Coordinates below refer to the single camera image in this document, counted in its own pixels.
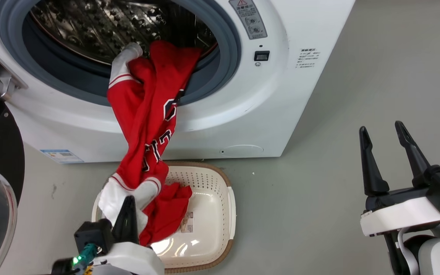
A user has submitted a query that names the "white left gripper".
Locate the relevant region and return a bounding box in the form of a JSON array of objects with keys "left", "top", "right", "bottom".
[{"left": 90, "top": 196, "right": 165, "bottom": 275}]

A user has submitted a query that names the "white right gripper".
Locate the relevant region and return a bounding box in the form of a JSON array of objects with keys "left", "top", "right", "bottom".
[{"left": 359, "top": 121, "right": 440, "bottom": 237}]

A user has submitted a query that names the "red and white basketball jersey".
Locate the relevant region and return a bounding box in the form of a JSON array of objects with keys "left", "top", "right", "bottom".
[{"left": 98, "top": 40, "right": 202, "bottom": 247}]

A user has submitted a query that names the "white printed label card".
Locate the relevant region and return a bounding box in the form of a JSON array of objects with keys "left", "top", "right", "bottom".
[{"left": 180, "top": 211, "right": 194, "bottom": 233}]

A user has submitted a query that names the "cream perforated laundry basket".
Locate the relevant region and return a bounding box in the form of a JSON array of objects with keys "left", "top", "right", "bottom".
[{"left": 91, "top": 161, "right": 237, "bottom": 274}]

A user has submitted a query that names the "stainless steel washing machine drum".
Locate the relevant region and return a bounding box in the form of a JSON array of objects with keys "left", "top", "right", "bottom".
[{"left": 29, "top": 0, "right": 219, "bottom": 65}]

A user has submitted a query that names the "blue and white energy label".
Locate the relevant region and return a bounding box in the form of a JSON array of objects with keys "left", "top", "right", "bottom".
[{"left": 40, "top": 149, "right": 85, "bottom": 164}]

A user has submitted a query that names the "white front-load washing machine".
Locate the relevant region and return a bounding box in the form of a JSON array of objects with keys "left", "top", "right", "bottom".
[{"left": 0, "top": 0, "right": 357, "bottom": 164}]

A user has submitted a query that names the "small white text sticker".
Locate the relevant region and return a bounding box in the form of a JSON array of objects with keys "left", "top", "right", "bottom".
[{"left": 296, "top": 48, "right": 320, "bottom": 69}]

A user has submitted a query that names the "round white filter cover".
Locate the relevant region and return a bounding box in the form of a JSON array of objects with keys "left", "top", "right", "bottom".
[{"left": 219, "top": 144, "right": 264, "bottom": 156}]

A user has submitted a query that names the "grey rubber door gasket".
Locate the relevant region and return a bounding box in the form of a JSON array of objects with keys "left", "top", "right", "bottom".
[{"left": 0, "top": 0, "right": 242, "bottom": 107}]

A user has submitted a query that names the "grey warning sticker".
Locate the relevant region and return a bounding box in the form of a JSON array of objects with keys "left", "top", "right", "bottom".
[{"left": 229, "top": 0, "right": 268, "bottom": 40}]

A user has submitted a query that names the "teal cable connector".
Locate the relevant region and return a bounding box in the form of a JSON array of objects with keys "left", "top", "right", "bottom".
[{"left": 77, "top": 244, "right": 98, "bottom": 264}]

